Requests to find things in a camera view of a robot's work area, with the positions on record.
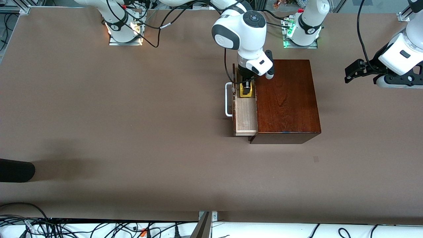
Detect yellow block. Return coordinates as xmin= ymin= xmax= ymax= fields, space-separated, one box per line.
xmin=240 ymin=82 xmax=255 ymax=98

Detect wooden drawer with white handle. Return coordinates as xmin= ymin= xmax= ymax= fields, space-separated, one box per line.
xmin=225 ymin=63 xmax=258 ymax=137

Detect dark wooden cabinet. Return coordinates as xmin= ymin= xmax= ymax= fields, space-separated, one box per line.
xmin=250 ymin=59 xmax=322 ymax=144

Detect grey device with ports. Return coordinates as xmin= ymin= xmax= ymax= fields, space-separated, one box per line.
xmin=193 ymin=0 xmax=218 ymax=10

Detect grey metal beam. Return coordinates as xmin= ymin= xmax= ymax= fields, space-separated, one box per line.
xmin=190 ymin=212 xmax=212 ymax=238

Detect black cylinder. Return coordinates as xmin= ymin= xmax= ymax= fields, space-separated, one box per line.
xmin=0 ymin=159 xmax=36 ymax=183

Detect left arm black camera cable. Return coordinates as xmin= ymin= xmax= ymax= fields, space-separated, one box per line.
xmin=357 ymin=0 xmax=380 ymax=75

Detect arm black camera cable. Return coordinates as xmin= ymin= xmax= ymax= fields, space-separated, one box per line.
xmin=357 ymin=0 xmax=380 ymax=75
xmin=106 ymin=0 xmax=245 ymax=85

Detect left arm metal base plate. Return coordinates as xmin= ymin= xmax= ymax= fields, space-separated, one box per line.
xmin=283 ymin=18 xmax=318 ymax=49

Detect thick curved black cable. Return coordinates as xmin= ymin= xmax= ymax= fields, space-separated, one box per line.
xmin=263 ymin=9 xmax=291 ymax=22

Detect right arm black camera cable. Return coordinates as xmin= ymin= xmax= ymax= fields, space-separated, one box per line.
xmin=106 ymin=0 xmax=245 ymax=85

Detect black base cable bundle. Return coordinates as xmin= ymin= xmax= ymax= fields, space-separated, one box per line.
xmin=127 ymin=0 xmax=159 ymax=27

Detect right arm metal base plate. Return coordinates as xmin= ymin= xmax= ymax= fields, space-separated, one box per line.
xmin=108 ymin=10 xmax=143 ymax=46

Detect tangled black cables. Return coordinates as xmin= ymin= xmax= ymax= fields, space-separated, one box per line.
xmin=0 ymin=215 xmax=199 ymax=238

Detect large looped black cable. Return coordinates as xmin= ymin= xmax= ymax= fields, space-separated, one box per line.
xmin=0 ymin=202 xmax=50 ymax=220

